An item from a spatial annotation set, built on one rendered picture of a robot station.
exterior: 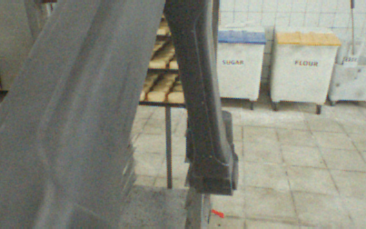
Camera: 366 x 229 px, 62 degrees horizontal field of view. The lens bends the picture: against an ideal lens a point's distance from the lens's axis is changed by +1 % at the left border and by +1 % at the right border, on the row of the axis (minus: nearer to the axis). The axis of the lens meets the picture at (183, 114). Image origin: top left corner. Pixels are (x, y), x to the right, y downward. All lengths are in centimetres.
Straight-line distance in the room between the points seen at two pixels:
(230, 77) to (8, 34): 218
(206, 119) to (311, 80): 275
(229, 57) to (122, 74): 288
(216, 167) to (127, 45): 38
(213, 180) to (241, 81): 258
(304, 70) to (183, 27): 278
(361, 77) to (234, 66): 127
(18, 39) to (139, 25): 324
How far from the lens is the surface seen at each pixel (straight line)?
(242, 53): 302
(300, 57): 309
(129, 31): 18
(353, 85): 356
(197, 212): 106
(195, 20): 38
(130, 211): 172
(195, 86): 42
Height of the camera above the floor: 129
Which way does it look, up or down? 25 degrees down
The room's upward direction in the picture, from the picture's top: straight up
